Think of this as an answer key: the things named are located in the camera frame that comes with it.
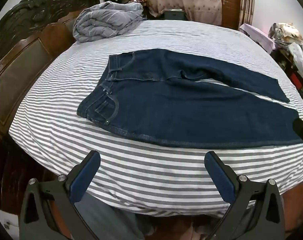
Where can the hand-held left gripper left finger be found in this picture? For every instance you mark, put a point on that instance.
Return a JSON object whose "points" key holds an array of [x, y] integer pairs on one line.
{"points": [[81, 182]]}

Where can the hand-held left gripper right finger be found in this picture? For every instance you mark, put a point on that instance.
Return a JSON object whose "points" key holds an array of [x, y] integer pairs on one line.
{"points": [[221, 180]]}

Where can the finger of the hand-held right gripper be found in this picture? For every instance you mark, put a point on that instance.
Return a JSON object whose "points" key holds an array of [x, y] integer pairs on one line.
{"points": [[302, 130]]}

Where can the dark blue denim pants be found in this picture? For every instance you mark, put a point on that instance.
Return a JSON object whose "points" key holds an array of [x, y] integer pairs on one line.
{"points": [[179, 105]]}

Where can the person's grey trouser leg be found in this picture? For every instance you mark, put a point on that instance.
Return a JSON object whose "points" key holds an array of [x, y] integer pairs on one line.
{"points": [[109, 220]]}

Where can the bed with striped sheet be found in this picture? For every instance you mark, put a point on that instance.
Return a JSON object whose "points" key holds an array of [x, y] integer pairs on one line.
{"points": [[141, 180]]}

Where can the white garment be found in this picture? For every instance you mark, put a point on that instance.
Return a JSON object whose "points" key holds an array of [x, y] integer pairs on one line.
{"points": [[302, 60]]}

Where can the floral patterned cloth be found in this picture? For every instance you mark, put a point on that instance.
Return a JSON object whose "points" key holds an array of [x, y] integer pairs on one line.
{"points": [[286, 33]]}

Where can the light purple cloth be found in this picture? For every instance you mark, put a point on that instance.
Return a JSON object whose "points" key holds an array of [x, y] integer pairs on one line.
{"points": [[257, 36]]}

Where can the carved dark wooden headboard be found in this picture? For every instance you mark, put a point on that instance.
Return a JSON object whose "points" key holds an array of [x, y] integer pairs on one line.
{"points": [[19, 62]]}

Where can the brown wooden door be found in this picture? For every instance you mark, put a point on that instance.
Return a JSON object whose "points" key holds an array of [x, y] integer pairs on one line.
{"points": [[230, 2]]}

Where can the folded grey quilt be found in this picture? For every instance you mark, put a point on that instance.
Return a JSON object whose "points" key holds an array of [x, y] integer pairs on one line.
{"points": [[106, 22]]}

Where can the black box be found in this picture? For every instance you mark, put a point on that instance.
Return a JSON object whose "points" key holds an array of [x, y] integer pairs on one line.
{"points": [[174, 14]]}

